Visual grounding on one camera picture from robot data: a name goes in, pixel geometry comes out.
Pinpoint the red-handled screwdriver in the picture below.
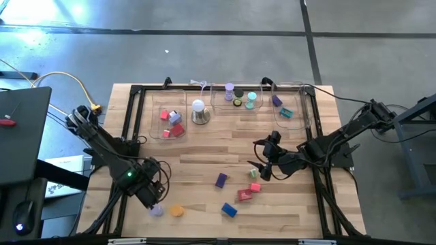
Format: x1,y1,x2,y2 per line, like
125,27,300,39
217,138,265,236
0,101,23,127

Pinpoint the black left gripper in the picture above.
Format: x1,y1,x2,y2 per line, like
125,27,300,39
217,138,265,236
136,180,166,210

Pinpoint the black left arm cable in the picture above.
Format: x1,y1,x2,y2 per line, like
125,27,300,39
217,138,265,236
149,158,172,203

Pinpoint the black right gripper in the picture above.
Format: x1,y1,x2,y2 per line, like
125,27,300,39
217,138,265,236
246,140,308,181

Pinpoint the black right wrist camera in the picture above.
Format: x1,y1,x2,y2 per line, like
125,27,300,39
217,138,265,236
267,130,283,146

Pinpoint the white bulb brass lamp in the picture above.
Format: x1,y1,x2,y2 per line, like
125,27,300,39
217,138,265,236
190,99,211,125

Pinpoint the white printed box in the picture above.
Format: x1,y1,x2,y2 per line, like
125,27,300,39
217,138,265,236
44,155,86,199

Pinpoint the teal sand timer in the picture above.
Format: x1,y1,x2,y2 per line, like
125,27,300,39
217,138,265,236
245,91,258,110

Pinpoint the black side table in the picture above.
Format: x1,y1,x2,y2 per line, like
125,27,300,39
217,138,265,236
0,176,48,241

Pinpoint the orange sand timer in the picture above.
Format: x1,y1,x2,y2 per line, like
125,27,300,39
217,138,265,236
169,204,185,218

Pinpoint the black metal table frame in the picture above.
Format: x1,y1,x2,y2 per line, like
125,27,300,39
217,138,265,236
80,84,367,238

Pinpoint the red wall charger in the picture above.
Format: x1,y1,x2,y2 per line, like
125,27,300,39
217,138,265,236
170,123,186,137

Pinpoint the yellow extension cable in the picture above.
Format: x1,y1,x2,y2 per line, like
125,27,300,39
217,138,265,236
32,70,103,114
0,58,74,118

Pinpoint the black computer mouse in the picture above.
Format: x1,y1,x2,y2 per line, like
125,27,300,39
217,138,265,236
12,199,35,236

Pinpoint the clear plastic bin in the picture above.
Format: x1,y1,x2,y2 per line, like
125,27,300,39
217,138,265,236
210,82,265,112
271,80,313,131
149,88,188,141

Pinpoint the blue digital timer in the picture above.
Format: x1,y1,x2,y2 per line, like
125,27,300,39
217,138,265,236
221,202,238,218

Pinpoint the white lamp cable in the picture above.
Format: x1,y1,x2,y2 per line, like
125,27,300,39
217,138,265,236
189,79,208,101

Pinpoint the black floor bar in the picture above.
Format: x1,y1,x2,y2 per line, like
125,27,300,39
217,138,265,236
0,70,38,81

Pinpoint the dark grey desk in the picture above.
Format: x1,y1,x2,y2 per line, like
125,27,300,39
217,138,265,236
0,86,52,186

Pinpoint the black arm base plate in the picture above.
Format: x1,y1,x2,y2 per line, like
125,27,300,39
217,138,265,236
84,137,142,167
299,141,361,169

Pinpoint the black floor cable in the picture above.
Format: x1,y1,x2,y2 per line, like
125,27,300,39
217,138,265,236
369,101,436,146

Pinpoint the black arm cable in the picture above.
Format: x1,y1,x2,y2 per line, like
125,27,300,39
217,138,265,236
253,142,284,182
149,158,172,203

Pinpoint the silver mount bracket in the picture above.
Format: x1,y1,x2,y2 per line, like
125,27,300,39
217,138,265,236
108,238,147,245
298,239,338,245

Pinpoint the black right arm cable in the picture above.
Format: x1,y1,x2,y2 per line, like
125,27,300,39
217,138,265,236
253,142,284,182

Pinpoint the grey metal table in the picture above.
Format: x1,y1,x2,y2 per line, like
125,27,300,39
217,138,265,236
376,93,436,200

